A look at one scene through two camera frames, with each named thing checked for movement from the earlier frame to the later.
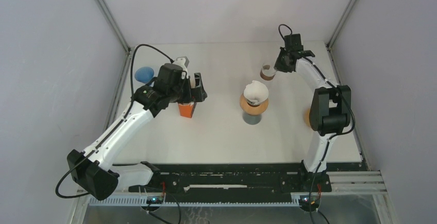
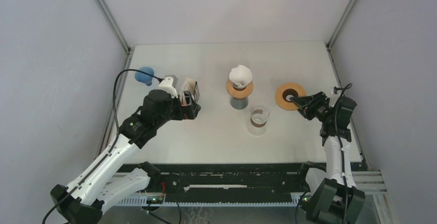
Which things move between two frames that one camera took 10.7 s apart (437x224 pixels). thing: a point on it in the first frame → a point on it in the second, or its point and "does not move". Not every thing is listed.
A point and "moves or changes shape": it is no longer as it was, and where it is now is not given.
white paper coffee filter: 257,91 → 240,76
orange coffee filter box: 186,109 moves or changes shape
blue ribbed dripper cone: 144,74 does not move
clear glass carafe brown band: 267,72 → 259,117
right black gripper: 279,66 → 306,104
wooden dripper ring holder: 251,109 → 239,92
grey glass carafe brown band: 252,119 → 239,104
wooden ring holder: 306,115 moves or changes shape
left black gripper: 196,95 → 188,112
